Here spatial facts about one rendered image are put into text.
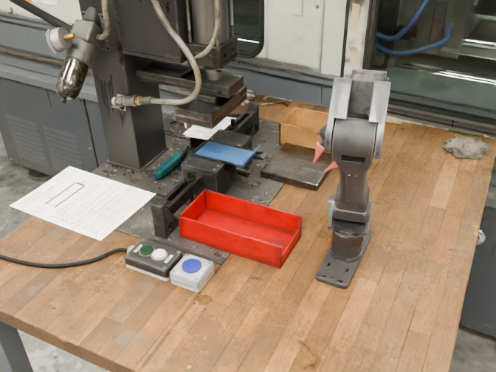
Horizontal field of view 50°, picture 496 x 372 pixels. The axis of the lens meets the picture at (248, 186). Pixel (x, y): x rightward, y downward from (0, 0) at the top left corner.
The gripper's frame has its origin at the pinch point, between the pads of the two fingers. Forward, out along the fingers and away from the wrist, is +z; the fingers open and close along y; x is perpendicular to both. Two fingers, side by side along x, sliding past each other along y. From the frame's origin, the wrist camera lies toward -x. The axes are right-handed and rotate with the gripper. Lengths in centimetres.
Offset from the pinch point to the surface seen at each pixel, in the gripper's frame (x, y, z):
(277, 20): -59, 46, 12
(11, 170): -55, 141, 198
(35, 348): 26, 38, 140
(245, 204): 15.2, 6.7, 11.6
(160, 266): 39.8, 9.9, 16.4
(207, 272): 35.7, 1.7, 12.5
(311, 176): -7.7, 0.5, 10.8
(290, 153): -15.3, 9.4, 15.7
